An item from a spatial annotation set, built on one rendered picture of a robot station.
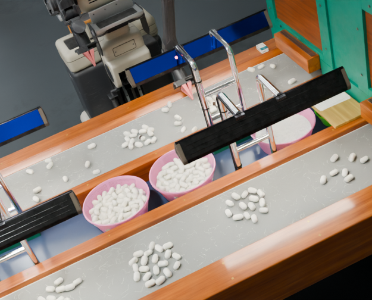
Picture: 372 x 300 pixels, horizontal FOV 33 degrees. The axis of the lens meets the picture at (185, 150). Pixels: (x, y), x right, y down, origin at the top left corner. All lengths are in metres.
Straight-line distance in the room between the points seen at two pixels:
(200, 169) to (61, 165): 0.65
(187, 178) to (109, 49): 1.00
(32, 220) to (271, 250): 0.76
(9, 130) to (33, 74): 2.75
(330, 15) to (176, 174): 0.85
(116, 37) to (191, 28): 1.88
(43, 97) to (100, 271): 2.75
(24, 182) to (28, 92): 2.26
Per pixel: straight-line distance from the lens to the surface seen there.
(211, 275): 2.01
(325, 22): 2.52
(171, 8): 2.68
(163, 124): 2.71
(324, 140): 2.39
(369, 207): 2.11
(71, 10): 2.77
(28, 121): 2.42
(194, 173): 2.41
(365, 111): 2.37
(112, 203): 2.42
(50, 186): 2.64
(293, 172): 2.30
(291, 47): 2.77
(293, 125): 2.52
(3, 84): 5.21
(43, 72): 5.12
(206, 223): 2.20
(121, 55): 3.18
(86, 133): 2.80
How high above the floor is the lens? 2.29
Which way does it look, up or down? 38 degrees down
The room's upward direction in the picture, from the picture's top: 18 degrees counter-clockwise
